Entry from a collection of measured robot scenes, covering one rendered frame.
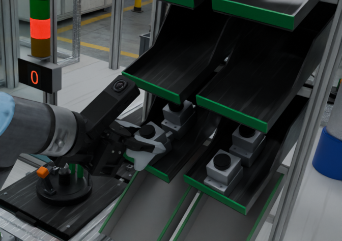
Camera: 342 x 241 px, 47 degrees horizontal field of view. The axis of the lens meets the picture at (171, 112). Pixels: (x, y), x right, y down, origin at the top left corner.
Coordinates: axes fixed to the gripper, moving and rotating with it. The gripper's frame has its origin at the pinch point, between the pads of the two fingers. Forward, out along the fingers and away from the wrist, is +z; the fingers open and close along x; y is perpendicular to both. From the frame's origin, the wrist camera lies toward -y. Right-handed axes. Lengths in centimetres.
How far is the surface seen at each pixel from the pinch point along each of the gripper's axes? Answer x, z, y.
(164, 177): 6.8, 0.0, 4.4
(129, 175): -20.6, 25.2, 20.4
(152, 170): 4.1, -0.5, 4.7
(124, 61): -319, 285, 30
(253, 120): 18.1, -3.2, -13.1
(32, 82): -48.2, 2.8, 9.6
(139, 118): -47, 48, 12
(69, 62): -133, 74, 18
